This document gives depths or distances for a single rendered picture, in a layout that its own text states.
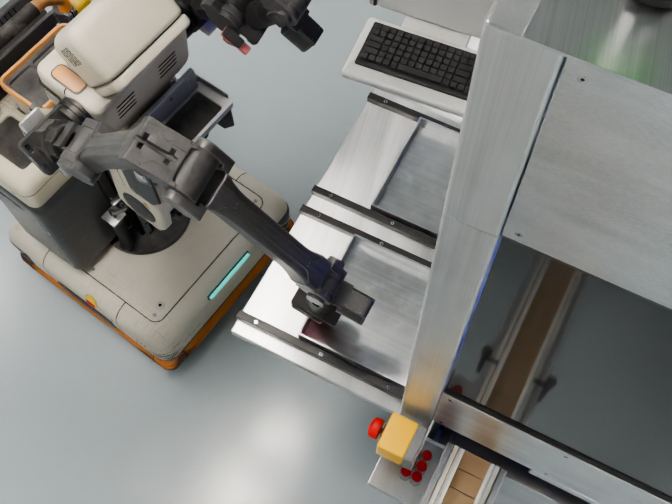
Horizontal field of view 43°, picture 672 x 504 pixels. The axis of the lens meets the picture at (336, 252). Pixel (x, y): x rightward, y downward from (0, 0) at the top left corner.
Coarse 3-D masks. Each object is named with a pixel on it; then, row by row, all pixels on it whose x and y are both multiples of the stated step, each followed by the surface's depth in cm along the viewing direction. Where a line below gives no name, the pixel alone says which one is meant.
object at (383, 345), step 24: (360, 240) 186; (360, 264) 186; (384, 264) 186; (408, 264) 185; (360, 288) 184; (384, 288) 184; (408, 288) 184; (384, 312) 182; (408, 312) 181; (312, 336) 179; (336, 336) 179; (360, 336) 179; (384, 336) 179; (408, 336) 179; (360, 360) 177; (384, 360) 177; (408, 360) 177
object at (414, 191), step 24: (408, 144) 197; (432, 144) 199; (456, 144) 199; (408, 168) 196; (432, 168) 196; (384, 192) 194; (408, 192) 194; (432, 192) 193; (408, 216) 191; (432, 216) 191
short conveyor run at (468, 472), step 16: (448, 448) 164; (448, 464) 163; (464, 464) 163; (480, 464) 163; (432, 480) 162; (448, 480) 158; (464, 480) 162; (480, 480) 162; (496, 480) 161; (432, 496) 161; (448, 496) 161; (464, 496) 161; (480, 496) 157
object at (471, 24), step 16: (384, 0) 222; (400, 0) 220; (416, 0) 218; (432, 0) 215; (448, 0) 213; (464, 0) 211; (480, 0) 208; (416, 16) 223; (432, 16) 220; (448, 16) 218; (464, 16) 215; (480, 16) 213; (464, 32) 221; (480, 32) 218
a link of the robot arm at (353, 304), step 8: (344, 280) 160; (344, 288) 159; (352, 288) 162; (312, 296) 154; (336, 296) 159; (344, 296) 159; (352, 296) 159; (360, 296) 159; (368, 296) 162; (320, 304) 157; (336, 304) 159; (344, 304) 159; (352, 304) 159; (360, 304) 159; (368, 304) 159; (344, 312) 161; (352, 312) 160; (360, 312) 159; (368, 312) 160; (352, 320) 162; (360, 320) 161
